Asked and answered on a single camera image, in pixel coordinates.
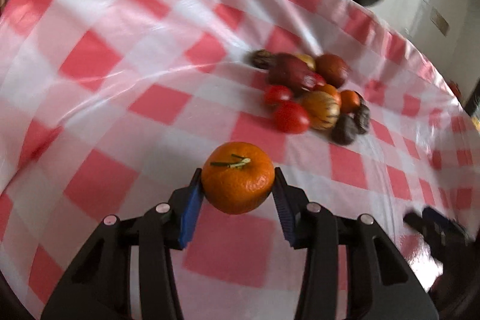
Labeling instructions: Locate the dark purple mangosteen front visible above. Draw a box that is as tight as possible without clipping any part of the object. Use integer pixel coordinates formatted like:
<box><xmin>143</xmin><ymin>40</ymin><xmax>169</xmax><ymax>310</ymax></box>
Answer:
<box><xmin>330</xmin><ymin>114</ymin><xmax>358</xmax><ymax>145</ymax></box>

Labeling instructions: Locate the small orange mandarin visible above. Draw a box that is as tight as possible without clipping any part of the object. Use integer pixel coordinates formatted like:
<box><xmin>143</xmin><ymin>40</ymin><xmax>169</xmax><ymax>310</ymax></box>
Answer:
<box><xmin>315</xmin><ymin>85</ymin><xmax>342</xmax><ymax>106</ymax></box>
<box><xmin>340</xmin><ymin>90</ymin><xmax>361</xmax><ymax>114</ymax></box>

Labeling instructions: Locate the large orange mandarin with stem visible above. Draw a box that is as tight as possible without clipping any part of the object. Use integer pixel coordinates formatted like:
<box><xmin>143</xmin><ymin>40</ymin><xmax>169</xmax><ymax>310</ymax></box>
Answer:
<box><xmin>201</xmin><ymin>141</ymin><xmax>275</xmax><ymax>214</ymax></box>

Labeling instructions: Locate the brown red passion fruit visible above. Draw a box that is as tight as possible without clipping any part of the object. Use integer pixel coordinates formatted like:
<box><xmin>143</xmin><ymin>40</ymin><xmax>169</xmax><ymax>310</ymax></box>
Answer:
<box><xmin>315</xmin><ymin>54</ymin><xmax>350</xmax><ymax>88</ymax></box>

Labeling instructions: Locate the small yellow fruit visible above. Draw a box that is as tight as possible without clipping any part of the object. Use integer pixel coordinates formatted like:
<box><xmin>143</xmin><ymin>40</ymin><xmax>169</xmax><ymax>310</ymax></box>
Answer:
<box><xmin>295</xmin><ymin>54</ymin><xmax>316</xmax><ymax>71</ymax></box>

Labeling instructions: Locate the large dark red pomegranate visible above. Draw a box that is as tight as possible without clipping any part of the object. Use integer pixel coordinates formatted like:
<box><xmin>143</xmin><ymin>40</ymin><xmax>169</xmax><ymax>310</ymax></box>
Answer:
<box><xmin>267</xmin><ymin>53</ymin><xmax>313</xmax><ymax>95</ymax></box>

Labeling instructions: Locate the dark brown dried mangosteen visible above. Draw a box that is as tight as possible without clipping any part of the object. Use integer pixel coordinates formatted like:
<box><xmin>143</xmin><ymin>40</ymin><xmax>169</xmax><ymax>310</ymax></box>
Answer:
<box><xmin>249</xmin><ymin>49</ymin><xmax>276</xmax><ymax>70</ymax></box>

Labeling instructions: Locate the small red cherry tomato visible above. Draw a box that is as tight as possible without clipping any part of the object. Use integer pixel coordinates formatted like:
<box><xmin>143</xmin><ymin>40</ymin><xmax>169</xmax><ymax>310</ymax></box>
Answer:
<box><xmin>302</xmin><ymin>72</ymin><xmax>326</xmax><ymax>91</ymax></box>

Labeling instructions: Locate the red white checkered tablecloth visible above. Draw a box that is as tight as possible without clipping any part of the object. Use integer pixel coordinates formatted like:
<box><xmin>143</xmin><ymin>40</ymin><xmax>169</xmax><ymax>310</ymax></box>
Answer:
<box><xmin>1</xmin><ymin>0</ymin><xmax>479</xmax><ymax>317</ymax></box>

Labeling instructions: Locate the wall power socket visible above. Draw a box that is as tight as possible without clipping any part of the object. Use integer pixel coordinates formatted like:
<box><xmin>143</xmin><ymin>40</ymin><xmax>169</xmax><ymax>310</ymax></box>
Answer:
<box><xmin>430</xmin><ymin>7</ymin><xmax>450</xmax><ymax>36</ymax></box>

